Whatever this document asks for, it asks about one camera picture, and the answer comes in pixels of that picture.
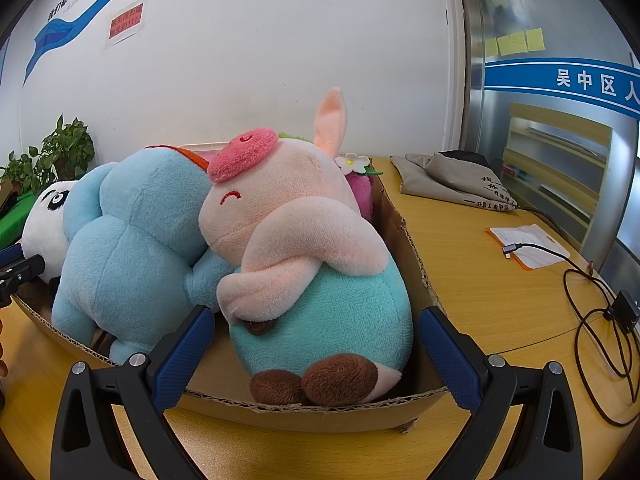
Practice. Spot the blue banner sign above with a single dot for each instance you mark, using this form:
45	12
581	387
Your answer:
560	80

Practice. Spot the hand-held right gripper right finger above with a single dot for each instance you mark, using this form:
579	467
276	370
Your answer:
450	360

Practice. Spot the green potted plant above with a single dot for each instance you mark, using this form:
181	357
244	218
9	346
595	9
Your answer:
67	147
20	172

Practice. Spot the green planter box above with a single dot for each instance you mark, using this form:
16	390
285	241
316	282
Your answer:
15	215

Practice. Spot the pig plush toy teal body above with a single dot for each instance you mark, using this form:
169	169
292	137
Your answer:
310	260

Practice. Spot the panda plush toy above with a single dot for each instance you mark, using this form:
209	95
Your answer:
45	225

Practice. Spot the black adapter box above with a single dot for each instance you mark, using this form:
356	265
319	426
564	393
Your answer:
625	310

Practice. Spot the light blue plush toy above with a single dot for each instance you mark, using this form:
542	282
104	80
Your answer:
130	250

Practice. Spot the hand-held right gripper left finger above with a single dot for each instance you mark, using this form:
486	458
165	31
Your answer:
180	360

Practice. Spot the yellow sticky note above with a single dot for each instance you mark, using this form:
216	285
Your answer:
491	47
535	39
512	43

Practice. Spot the magenta pink plush toy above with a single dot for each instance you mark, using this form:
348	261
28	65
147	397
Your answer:
362	195

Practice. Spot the grey cloth bag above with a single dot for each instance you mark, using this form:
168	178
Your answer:
450	180

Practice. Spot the brown cardboard box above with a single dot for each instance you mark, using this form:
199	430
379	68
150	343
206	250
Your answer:
400	240

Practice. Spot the green plush toy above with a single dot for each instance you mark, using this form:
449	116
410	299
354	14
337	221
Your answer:
294	136

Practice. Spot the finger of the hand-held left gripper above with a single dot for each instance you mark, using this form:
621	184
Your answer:
20	270

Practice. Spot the red wall notice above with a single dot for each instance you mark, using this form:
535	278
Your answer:
126	21

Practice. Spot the white pouch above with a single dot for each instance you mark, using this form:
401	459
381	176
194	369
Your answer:
530	245

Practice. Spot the blue wall decal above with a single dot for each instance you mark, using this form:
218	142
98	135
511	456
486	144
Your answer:
60	30

